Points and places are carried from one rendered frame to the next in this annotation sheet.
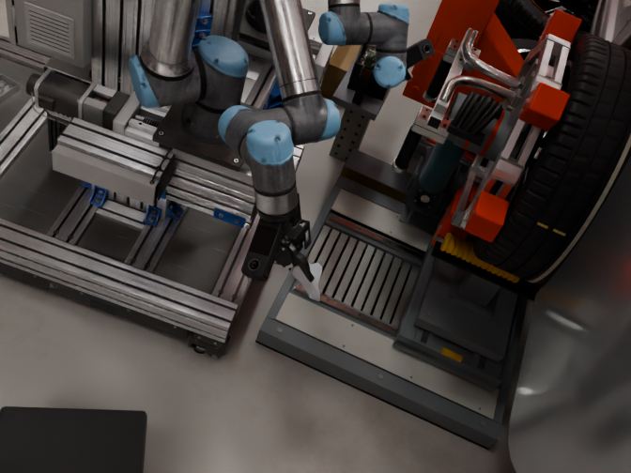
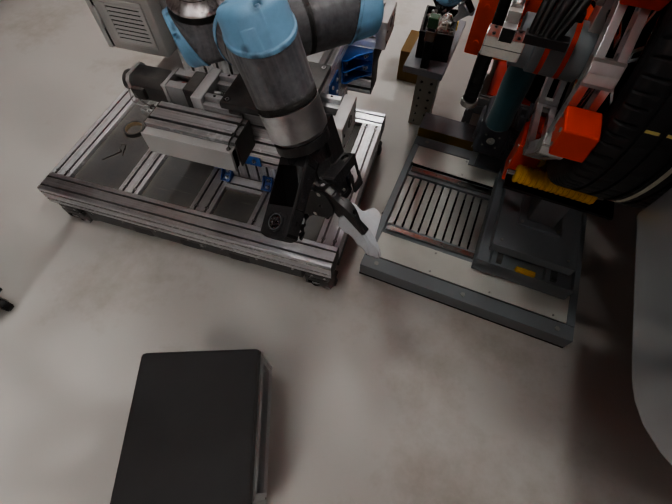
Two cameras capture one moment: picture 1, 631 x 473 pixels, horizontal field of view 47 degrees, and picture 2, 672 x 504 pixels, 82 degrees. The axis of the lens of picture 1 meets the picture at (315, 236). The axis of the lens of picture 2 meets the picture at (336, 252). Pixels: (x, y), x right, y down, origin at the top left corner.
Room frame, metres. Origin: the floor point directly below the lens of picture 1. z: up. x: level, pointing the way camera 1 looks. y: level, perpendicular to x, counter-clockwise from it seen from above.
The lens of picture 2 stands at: (0.53, -0.08, 1.45)
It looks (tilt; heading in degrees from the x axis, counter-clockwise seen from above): 60 degrees down; 18
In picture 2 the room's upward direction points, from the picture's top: straight up
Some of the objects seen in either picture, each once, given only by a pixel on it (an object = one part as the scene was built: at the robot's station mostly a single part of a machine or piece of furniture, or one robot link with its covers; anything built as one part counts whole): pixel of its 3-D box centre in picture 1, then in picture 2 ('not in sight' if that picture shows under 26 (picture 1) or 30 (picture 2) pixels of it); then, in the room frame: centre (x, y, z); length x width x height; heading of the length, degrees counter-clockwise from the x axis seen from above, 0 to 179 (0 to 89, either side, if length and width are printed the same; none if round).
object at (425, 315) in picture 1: (484, 275); (552, 200); (1.62, -0.56, 0.32); 0.40 x 0.30 x 0.28; 175
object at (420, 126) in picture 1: (432, 124); (503, 42); (1.48, -0.18, 0.93); 0.09 x 0.05 x 0.05; 85
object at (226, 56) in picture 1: (218, 70); not in sight; (1.31, 0.34, 0.98); 0.13 x 0.12 x 0.14; 133
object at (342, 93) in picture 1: (371, 75); (435, 45); (2.25, 0.02, 0.44); 0.43 x 0.17 x 0.03; 175
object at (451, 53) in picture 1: (461, 54); not in sight; (1.82, -0.20, 0.93); 0.09 x 0.05 x 0.05; 85
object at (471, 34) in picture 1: (500, 49); not in sight; (1.74, -0.28, 1.03); 0.19 x 0.18 x 0.11; 85
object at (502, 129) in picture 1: (483, 129); (555, 47); (1.64, -0.32, 0.85); 0.21 x 0.14 x 0.14; 85
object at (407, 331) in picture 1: (463, 306); (530, 228); (1.62, -0.56, 0.13); 0.50 x 0.36 x 0.10; 175
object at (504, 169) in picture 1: (506, 139); (584, 53); (1.63, -0.39, 0.85); 0.54 x 0.07 x 0.54; 175
